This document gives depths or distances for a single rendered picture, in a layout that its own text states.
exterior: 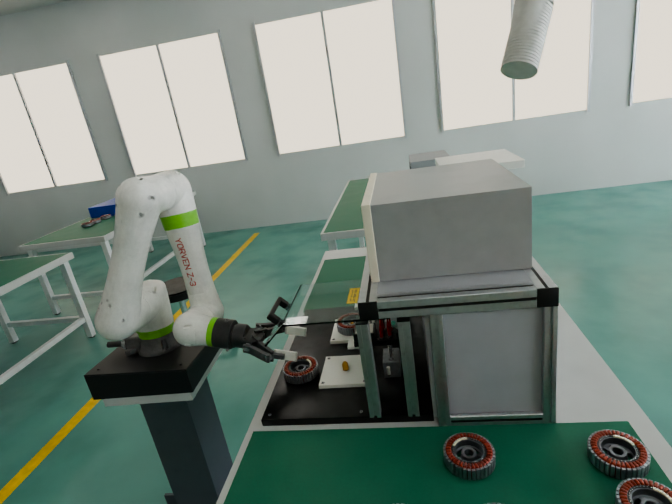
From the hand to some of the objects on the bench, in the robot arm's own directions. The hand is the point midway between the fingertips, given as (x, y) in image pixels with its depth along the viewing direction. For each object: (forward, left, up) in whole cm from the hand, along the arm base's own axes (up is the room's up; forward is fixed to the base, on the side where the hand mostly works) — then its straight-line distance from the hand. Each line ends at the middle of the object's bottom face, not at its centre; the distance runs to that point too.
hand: (298, 343), depth 132 cm
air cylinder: (+28, -1, -11) cm, 30 cm away
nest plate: (+14, 0, -11) cm, 18 cm away
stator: (-1, +1, -11) cm, 11 cm away
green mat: (+34, -53, -17) cm, 65 cm away
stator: (+44, -35, -15) cm, 58 cm away
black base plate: (+16, +12, -12) cm, 23 cm away
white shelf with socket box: (+77, +99, -3) cm, 126 cm away
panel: (+40, +11, -9) cm, 42 cm away
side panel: (+53, -22, -14) cm, 59 cm away
